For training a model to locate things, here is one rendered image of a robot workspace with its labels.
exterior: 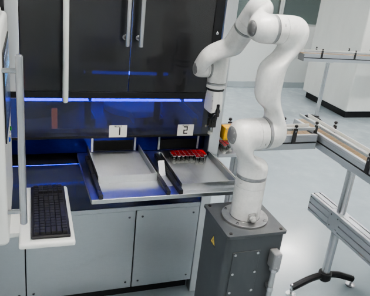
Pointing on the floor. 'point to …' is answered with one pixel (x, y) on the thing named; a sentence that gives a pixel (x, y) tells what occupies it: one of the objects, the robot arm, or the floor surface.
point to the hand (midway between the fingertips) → (211, 121)
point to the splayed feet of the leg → (320, 280)
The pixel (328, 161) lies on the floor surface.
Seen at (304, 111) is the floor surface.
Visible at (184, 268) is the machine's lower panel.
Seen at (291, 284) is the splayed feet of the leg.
